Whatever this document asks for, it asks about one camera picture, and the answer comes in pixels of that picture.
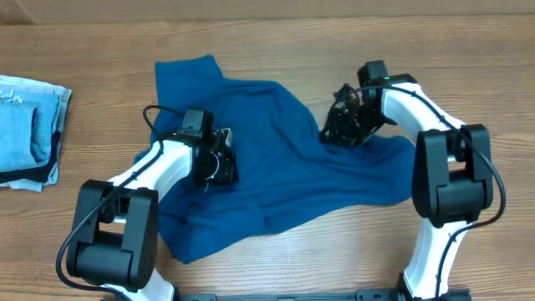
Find dark blue t-shirt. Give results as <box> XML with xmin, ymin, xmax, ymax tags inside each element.
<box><xmin>155</xmin><ymin>55</ymin><xmax>415</xmax><ymax>264</ymax></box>

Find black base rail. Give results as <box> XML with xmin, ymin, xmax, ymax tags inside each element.
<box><xmin>173</xmin><ymin>288</ymin><xmax>411</xmax><ymax>301</ymax></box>

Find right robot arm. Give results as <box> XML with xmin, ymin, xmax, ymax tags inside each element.
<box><xmin>320</xmin><ymin>60</ymin><xmax>494</xmax><ymax>300</ymax></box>

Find folded black garment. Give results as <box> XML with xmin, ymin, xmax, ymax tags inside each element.
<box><xmin>1</xmin><ymin>130</ymin><xmax>62</xmax><ymax>184</ymax></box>

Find folded light blue jeans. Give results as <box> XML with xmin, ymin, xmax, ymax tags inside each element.
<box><xmin>1</xmin><ymin>75</ymin><xmax>72</xmax><ymax>192</ymax></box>

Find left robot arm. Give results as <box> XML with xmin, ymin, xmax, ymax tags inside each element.
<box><xmin>55</xmin><ymin>107</ymin><xmax>238</xmax><ymax>300</ymax></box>

